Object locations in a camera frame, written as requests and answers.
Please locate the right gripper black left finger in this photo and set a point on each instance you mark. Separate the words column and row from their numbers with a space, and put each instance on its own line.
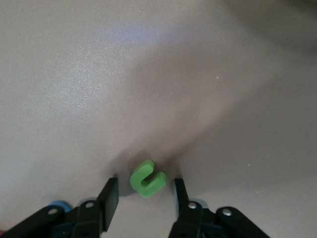
column 86, row 220

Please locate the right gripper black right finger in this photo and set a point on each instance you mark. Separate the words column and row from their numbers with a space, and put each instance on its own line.
column 195, row 220

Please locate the green foam letter u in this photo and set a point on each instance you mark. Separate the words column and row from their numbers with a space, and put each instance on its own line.
column 138, row 183

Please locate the blue foam letter o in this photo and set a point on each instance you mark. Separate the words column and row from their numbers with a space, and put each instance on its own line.
column 59, row 203

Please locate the brown table cover sheet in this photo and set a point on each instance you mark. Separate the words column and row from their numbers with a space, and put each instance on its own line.
column 74, row 99

